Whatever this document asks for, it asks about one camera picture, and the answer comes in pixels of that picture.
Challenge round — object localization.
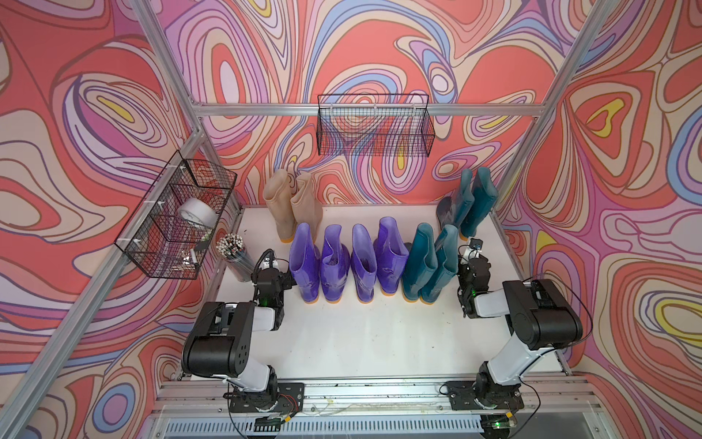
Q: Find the metal pen holder cup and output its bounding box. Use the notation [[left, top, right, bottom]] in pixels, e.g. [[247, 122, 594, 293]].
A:
[[216, 233, 255, 283]]

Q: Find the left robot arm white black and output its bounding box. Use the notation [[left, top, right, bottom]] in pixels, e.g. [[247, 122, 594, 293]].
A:
[[181, 267, 294, 395]]

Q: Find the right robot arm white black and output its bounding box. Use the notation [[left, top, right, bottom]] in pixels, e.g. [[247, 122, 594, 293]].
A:
[[457, 255, 584, 409]]

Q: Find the teal rain boot back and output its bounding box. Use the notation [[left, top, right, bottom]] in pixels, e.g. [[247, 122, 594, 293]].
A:
[[401, 222, 438, 303]]

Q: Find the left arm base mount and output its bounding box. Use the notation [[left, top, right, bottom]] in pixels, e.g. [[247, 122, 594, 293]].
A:
[[223, 382, 305, 415]]

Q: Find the black wire basket left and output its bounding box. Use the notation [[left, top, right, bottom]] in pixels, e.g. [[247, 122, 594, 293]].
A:
[[114, 152, 237, 280]]

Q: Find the purple rain boot back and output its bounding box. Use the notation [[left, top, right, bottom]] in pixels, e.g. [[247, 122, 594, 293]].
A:
[[373, 216, 410, 296]]

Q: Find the white tape roll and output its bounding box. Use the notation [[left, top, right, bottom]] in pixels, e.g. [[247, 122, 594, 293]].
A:
[[177, 198, 218, 229]]

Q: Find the black wire basket back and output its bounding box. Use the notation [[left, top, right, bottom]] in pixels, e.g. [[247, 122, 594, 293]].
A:
[[316, 91, 436, 157]]

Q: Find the purple rain boot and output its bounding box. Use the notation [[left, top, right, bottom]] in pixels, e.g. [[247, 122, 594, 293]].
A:
[[373, 216, 410, 296], [319, 224, 350, 304], [289, 222, 320, 304], [351, 223, 378, 304]]

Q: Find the beige rain boot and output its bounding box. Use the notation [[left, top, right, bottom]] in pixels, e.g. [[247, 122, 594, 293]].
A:
[[291, 173, 323, 241], [263, 169, 297, 243]]

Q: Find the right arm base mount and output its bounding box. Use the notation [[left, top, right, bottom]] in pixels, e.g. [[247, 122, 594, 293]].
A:
[[442, 380, 525, 412]]

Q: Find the purple rain boot front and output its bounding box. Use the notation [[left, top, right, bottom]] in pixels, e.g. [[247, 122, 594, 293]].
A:
[[351, 223, 378, 304]]

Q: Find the black wire basket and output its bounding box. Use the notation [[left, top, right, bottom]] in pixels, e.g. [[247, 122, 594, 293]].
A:
[[316, 91, 436, 157], [114, 152, 237, 280]]

